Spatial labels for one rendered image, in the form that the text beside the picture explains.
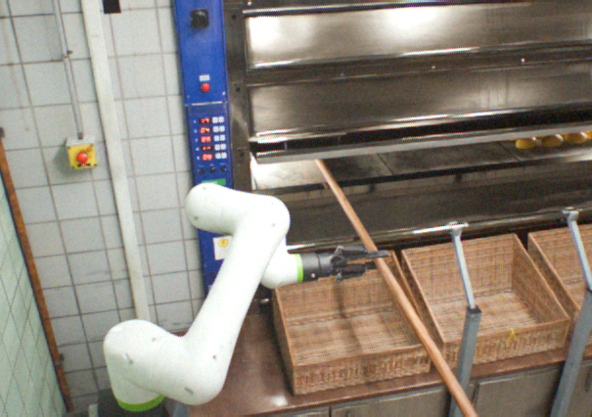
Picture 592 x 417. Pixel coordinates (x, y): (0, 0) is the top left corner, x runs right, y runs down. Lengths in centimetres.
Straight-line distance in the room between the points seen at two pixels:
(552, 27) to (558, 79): 23
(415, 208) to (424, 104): 48
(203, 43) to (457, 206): 131
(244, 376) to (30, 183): 109
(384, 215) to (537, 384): 94
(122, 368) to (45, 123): 114
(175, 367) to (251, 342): 132
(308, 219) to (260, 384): 69
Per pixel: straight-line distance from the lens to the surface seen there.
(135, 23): 221
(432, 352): 173
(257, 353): 264
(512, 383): 277
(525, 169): 287
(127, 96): 228
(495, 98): 264
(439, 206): 277
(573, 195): 308
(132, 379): 147
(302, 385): 245
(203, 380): 138
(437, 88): 253
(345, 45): 232
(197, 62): 222
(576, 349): 272
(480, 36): 251
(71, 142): 230
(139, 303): 271
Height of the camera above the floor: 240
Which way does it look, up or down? 30 degrees down
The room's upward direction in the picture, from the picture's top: 1 degrees counter-clockwise
